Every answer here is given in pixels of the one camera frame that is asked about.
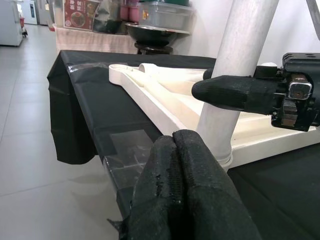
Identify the black tablecloth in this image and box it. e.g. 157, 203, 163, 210
46, 49, 320, 240

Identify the clear tape patch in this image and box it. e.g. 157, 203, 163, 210
103, 129, 155, 191

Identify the clear plastic bag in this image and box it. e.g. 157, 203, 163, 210
66, 61, 111, 74

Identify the clear container green lid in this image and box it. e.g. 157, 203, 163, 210
138, 0, 195, 32

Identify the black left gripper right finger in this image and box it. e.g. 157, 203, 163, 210
172, 129, 262, 240

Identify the pink plastic cup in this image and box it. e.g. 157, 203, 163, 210
128, 5, 140, 23
119, 5, 130, 22

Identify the pink checked cloth table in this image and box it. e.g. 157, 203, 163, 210
54, 25, 139, 55

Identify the silver fridge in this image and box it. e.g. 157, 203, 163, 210
37, 0, 55, 26

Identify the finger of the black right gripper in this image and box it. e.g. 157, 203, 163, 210
202, 67, 215, 81
191, 74, 285, 116

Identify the white cabinet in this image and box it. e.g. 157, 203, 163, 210
0, 0, 25, 48

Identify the red printed box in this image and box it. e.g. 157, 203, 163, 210
63, 0, 101, 32

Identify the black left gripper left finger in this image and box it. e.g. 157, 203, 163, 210
119, 136, 185, 240

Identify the white plastic table leg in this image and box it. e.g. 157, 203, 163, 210
196, 0, 280, 171

